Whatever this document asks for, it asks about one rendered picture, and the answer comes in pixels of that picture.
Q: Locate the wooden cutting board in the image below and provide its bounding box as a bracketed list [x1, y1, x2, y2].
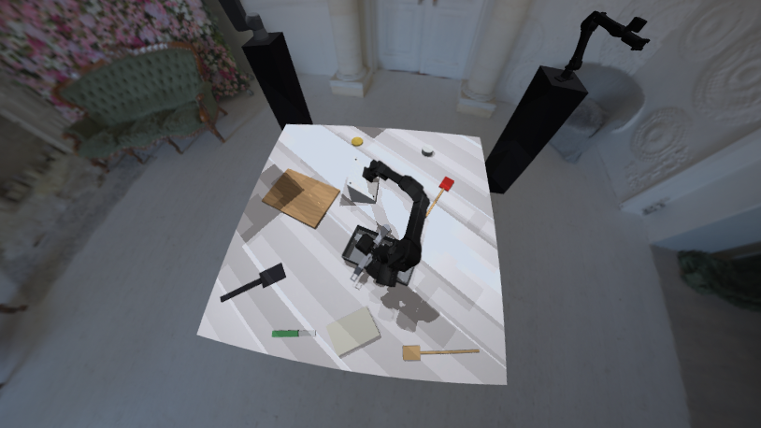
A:
[261, 168, 340, 229]

